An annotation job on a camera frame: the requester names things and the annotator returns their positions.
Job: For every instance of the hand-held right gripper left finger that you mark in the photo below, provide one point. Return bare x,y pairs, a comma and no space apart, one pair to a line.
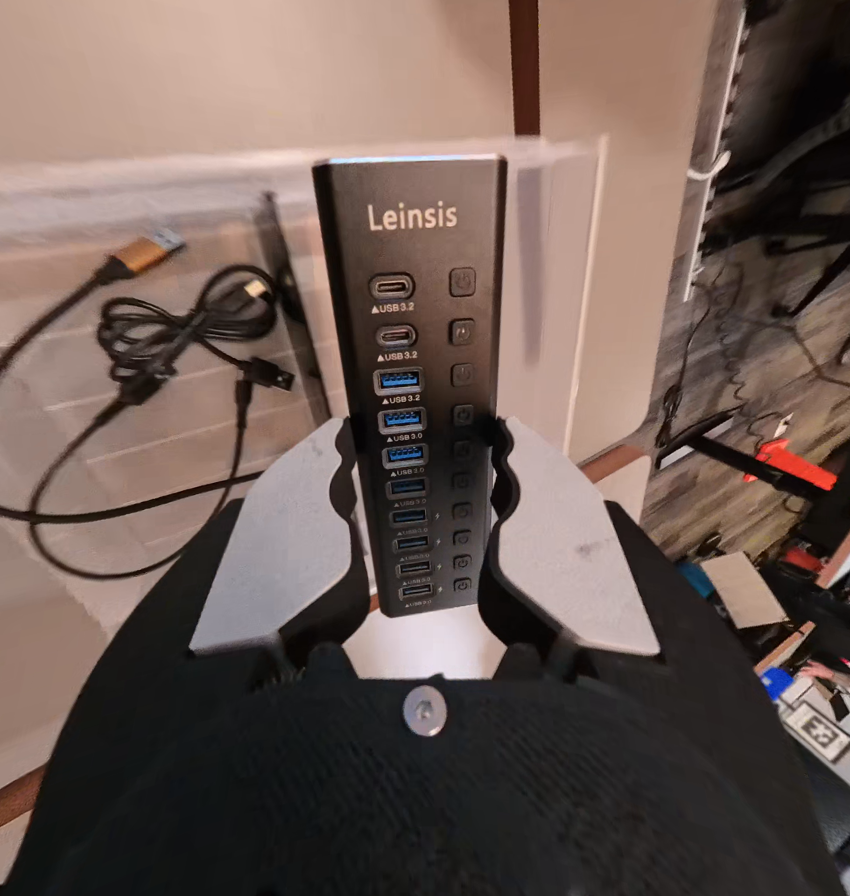
278,560

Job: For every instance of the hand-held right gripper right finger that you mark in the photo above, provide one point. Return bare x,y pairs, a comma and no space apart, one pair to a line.
572,560

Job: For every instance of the black multiport USB hub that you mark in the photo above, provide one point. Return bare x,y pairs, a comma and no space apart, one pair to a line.
411,245

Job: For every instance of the clear plastic bin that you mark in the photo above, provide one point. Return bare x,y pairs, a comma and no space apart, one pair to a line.
82,210

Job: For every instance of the grey desk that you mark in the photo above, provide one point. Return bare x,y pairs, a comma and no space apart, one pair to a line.
187,70

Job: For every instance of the grey cardboard sheet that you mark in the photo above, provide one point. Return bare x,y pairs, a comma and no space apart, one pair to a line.
743,591

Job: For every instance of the black white marker tag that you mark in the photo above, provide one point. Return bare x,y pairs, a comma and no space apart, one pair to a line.
817,731

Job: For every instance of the red metal bracket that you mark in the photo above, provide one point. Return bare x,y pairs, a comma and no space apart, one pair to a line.
796,469

